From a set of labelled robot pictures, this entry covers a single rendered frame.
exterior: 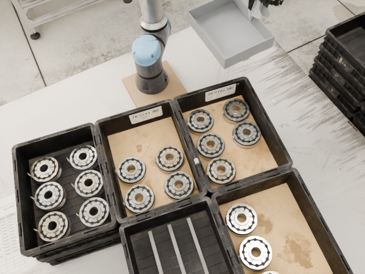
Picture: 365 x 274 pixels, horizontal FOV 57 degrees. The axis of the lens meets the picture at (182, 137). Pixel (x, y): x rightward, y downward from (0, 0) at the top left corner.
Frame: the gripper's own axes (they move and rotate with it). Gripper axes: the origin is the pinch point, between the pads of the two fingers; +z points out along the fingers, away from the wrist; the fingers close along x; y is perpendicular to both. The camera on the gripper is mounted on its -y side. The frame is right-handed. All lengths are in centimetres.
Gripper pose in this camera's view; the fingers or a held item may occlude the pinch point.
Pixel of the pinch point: (252, 16)
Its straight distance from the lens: 133.6
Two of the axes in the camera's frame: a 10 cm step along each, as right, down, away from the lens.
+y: 5.2, 7.4, -4.3
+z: -2.0, 6.0, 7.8
